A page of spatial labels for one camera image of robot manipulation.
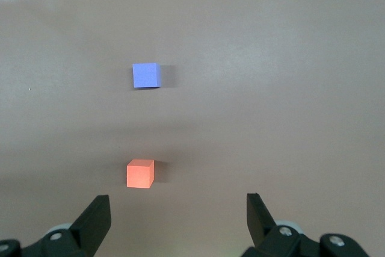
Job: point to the purple foam block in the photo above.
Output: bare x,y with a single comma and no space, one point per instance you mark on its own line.
145,76

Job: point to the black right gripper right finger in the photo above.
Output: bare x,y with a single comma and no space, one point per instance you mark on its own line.
261,230

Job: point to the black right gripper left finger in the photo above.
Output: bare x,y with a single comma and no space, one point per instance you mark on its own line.
90,230

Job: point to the orange foam block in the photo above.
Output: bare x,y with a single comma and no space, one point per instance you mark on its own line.
139,174

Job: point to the brown table mat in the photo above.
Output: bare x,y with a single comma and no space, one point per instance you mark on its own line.
255,58

